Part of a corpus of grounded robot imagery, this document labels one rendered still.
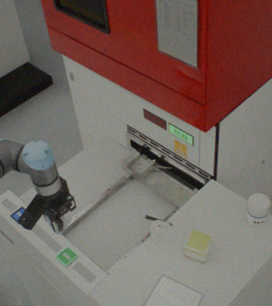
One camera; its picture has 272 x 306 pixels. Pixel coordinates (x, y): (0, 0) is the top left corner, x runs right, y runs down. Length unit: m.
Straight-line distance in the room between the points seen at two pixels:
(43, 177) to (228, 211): 0.70
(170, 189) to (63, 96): 2.10
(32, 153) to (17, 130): 2.36
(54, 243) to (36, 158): 0.51
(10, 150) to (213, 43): 0.63
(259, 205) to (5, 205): 0.91
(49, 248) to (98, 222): 0.28
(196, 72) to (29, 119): 2.37
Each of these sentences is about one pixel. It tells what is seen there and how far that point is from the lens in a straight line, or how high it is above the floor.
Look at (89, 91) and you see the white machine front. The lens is 2.10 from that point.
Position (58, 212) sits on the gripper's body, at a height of 1.23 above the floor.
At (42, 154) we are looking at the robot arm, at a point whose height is 1.46.
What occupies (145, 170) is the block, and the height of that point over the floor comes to 0.91.
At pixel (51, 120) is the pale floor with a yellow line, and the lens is 3.63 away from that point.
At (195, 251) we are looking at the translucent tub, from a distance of 1.54.
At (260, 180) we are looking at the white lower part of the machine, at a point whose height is 0.62.
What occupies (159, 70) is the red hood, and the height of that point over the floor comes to 1.39.
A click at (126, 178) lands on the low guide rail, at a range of 1.97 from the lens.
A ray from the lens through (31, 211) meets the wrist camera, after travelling 1.41.
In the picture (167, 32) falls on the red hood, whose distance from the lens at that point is 1.47.
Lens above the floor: 2.32
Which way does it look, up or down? 45 degrees down
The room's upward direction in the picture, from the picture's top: 7 degrees counter-clockwise
